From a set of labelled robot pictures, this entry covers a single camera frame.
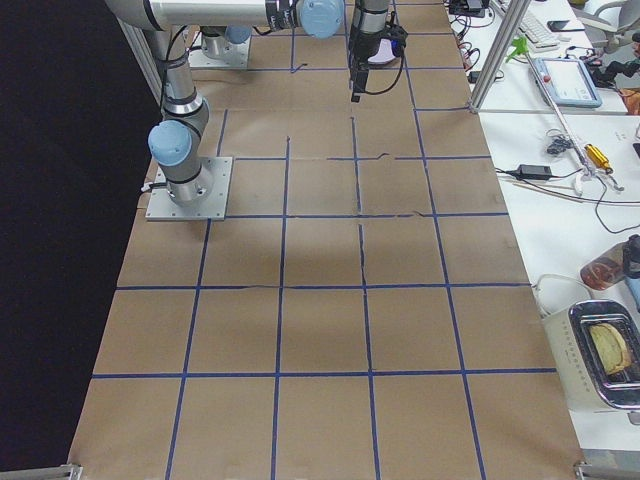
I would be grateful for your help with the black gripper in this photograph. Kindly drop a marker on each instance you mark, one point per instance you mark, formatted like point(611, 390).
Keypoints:
point(361, 46)

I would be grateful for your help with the lavender round plate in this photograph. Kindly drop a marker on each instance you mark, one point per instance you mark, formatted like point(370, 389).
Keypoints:
point(384, 56)

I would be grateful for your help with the black power adapter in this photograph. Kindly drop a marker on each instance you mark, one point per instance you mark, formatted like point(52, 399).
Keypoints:
point(534, 172)

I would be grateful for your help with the teach pendant tablet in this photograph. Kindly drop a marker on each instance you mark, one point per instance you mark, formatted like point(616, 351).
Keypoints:
point(568, 82)

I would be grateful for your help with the brown paper table cover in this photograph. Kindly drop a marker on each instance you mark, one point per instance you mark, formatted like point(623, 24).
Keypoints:
point(362, 313)

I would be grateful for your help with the white toaster with bread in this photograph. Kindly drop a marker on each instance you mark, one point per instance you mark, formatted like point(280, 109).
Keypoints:
point(595, 345)

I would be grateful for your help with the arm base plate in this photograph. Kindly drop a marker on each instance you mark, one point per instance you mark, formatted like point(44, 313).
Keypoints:
point(205, 197)
point(198, 61)

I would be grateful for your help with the aluminium frame post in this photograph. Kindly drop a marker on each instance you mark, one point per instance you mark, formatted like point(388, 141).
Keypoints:
point(506, 33)

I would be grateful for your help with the green handled reacher tool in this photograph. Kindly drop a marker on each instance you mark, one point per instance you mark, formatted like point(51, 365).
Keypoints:
point(589, 168)

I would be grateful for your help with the yellow handled tool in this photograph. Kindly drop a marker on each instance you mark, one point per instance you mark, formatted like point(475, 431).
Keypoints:
point(598, 158)

